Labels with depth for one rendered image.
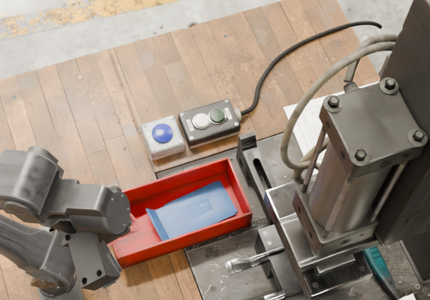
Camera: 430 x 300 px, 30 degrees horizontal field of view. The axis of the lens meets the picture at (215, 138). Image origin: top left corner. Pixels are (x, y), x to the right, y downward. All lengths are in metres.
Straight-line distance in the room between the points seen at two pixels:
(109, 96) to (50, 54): 1.18
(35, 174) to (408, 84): 0.47
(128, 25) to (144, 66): 1.18
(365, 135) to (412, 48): 0.11
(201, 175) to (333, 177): 0.56
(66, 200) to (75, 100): 0.57
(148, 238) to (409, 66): 0.72
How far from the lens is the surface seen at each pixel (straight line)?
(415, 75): 0.89
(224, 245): 1.47
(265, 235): 1.39
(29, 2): 2.91
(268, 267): 1.41
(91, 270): 1.11
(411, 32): 0.87
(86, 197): 1.05
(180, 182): 1.49
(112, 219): 1.05
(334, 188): 0.99
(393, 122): 0.91
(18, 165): 1.05
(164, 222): 1.47
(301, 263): 1.17
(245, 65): 1.65
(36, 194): 1.04
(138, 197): 1.48
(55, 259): 1.31
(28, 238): 1.30
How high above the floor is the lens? 2.27
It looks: 62 degrees down
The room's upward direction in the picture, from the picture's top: 5 degrees clockwise
